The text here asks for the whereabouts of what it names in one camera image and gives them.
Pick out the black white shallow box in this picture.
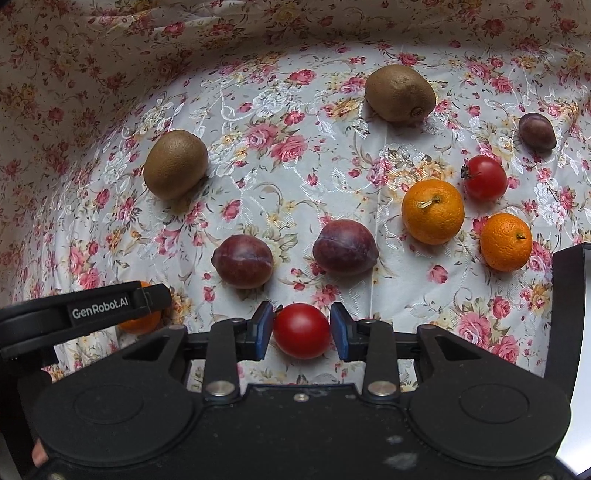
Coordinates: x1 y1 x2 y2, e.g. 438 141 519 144
545 243 590 479

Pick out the red cherry tomato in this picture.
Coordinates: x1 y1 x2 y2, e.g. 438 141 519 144
273 303 332 360
461 155 508 202

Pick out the dark red plum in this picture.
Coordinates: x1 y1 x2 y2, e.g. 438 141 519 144
211 234 273 289
312 219 379 276

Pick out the brown kiwi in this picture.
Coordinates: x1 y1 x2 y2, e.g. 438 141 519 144
143 130 208 201
365 65 437 126

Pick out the orange tangerine with stem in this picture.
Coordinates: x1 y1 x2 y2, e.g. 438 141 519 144
402 179 465 246

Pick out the floral tablecloth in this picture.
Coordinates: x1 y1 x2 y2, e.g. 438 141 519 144
1 1 590 374

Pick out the far dark plum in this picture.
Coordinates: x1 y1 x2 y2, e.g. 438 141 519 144
518 113 557 152

